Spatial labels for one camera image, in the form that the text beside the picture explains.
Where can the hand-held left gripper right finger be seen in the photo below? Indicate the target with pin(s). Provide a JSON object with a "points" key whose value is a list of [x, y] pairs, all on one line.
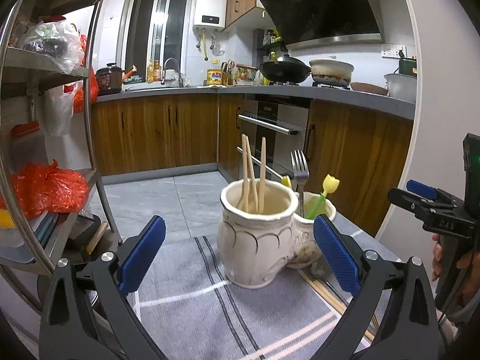
{"points": [[337, 258]]}

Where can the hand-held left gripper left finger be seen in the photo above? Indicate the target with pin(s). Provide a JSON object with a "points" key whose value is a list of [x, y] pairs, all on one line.
{"points": [[142, 255]]}

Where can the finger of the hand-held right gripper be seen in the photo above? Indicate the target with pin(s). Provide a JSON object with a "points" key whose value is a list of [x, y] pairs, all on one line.
{"points": [[422, 189], [408, 202]]}

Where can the yellow tulip plastic pick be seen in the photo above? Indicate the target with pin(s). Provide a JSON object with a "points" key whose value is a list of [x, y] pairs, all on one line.
{"points": [[330, 185], [287, 182]]}

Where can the white floral ceramic utensil holder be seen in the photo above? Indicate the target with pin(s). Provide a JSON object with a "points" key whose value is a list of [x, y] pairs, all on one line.
{"points": [[255, 240]]}

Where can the metal fork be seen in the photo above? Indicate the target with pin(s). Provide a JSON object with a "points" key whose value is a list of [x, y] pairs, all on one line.
{"points": [[300, 168]]}

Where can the person's right hand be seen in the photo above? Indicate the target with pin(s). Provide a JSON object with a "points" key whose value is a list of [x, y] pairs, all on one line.
{"points": [[437, 258]]}

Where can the grey striped table cloth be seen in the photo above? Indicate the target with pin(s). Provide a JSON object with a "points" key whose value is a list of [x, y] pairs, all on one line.
{"points": [[195, 307]]}

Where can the white bowl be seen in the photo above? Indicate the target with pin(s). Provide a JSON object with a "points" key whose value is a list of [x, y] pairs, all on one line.
{"points": [[401, 84]]}

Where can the brown shallow dish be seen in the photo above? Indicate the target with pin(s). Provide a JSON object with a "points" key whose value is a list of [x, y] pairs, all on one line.
{"points": [[369, 88]]}

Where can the large red plastic bag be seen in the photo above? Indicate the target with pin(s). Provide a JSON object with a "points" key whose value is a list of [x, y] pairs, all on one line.
{"points": [[41, 191]]}

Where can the wooden kitchen cabinets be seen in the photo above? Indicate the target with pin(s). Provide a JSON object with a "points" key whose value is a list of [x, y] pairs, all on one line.
{"points": [[150, 131]]}

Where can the green pot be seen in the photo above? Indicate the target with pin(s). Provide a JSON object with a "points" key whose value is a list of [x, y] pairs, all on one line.
{"points": [[407, 65]]}

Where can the yellow plastic object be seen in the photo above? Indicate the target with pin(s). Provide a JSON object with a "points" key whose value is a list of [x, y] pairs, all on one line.
{"points": [[5, 219]]}

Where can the built-in steel oven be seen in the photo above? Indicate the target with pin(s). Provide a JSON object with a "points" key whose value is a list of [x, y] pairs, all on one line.
{"points": [[270, 131]]}

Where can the white ceramic pot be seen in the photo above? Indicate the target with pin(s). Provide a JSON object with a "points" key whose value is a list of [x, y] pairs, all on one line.
{"points": [[332, 71]]}

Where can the red-lid plastic container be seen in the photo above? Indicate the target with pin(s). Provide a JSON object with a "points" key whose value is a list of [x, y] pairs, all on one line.
{"points": [[28, 142]]}

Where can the white plastic bag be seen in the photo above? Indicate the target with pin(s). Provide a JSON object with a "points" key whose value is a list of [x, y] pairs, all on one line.
{"points": [[58, 108]]}

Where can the hanging red plastic bag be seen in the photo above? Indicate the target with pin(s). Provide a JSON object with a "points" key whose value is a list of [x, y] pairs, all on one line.
{"points": [[90, 82]]}

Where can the black wok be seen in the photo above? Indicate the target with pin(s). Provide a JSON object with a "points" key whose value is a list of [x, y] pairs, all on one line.
{"points": [[285, 69]]}

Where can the grey kitchen countertop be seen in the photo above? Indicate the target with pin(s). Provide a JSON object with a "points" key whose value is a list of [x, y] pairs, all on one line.
{"points": [[262, 90]]}

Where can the amber glass bottles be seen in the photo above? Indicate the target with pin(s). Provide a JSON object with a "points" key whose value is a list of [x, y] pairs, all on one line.
{"points": [[154, 71]]}

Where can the chrome kitchen faucet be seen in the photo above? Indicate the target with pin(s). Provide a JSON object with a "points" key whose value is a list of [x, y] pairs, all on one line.
{"points": [[165, 65]]}

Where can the yellow oil bottle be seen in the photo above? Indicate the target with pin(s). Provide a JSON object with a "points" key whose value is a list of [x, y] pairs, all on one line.
{"points": [[214, 75]]}

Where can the scissors and knife holder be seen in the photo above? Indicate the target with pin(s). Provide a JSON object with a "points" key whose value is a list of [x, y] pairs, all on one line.
{"points": [[227, 73]]}

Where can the black range hood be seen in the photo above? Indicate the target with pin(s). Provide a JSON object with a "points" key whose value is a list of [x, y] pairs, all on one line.
{"points": [[322, 7]]}

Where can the metal shelf rack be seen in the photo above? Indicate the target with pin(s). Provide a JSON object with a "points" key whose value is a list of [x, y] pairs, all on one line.
{"points": [[37, 75]]}

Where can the condiment bottle shelf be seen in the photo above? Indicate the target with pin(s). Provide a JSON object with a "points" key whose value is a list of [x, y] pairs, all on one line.
{"points": [[268, 39]]}

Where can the clear plastic bag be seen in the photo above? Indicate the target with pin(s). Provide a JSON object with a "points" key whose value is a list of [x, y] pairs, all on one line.
{"points": [[52, 45]]}

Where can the white water heater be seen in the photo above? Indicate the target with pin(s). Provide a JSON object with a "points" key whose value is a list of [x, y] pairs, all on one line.
{"points": [[210, 11]]}

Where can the white wall socket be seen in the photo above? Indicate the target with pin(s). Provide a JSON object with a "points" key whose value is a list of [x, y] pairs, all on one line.
{"points": [[393, 50]]}

